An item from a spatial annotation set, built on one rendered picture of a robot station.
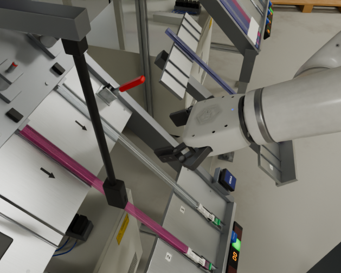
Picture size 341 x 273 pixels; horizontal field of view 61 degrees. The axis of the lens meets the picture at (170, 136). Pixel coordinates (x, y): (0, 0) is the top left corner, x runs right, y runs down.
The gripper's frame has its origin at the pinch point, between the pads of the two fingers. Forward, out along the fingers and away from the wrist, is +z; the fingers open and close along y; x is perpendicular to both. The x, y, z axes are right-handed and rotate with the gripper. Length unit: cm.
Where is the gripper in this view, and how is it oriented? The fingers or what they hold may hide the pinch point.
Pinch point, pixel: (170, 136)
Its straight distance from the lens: 53.2
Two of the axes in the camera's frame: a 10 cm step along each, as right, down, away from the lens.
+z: -8.1, 1.8, 5.6
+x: 5.1, 6.8, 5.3
